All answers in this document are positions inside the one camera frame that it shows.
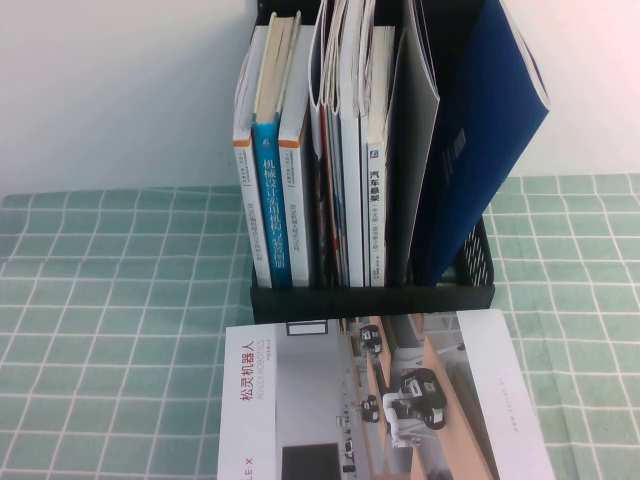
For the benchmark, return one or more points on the white AgileX robot brochure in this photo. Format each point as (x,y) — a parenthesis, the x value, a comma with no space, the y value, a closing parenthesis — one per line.
(310,400)

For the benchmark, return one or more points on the white book orange-banded spine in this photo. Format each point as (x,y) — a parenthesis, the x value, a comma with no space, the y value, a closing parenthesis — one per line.
(250,210)
(295,200)

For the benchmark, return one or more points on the blue spine mechanism book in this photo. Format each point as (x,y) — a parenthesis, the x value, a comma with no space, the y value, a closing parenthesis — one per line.
(272,200)

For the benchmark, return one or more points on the black plastic book holder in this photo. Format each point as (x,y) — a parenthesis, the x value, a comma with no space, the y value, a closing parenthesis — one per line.
(300,302)

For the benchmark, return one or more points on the white car suspension book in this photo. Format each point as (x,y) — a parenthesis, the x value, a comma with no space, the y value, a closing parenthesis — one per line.
(377,200)

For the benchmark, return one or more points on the large blue cover book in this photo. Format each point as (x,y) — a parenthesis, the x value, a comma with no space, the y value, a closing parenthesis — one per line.
(475,150)

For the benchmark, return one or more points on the blue-grey thin magazine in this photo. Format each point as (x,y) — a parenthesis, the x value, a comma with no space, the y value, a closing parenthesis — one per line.
(340,225)

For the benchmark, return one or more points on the red-edged thin magazine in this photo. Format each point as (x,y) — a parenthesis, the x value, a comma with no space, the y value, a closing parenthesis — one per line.
(327,200)

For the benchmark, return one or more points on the white spine thick brochure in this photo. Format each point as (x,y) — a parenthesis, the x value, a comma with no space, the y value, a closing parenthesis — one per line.
(352,200)

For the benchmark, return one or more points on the dark grey cover magazine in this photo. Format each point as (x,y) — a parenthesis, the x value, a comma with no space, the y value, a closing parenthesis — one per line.
(410,150)

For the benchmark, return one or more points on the white curved cover magazine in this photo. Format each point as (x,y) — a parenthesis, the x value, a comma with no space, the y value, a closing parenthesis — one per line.
(316,75)

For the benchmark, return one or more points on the green checked tablecloth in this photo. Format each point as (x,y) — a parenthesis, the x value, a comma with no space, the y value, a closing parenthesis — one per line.
(100,350)

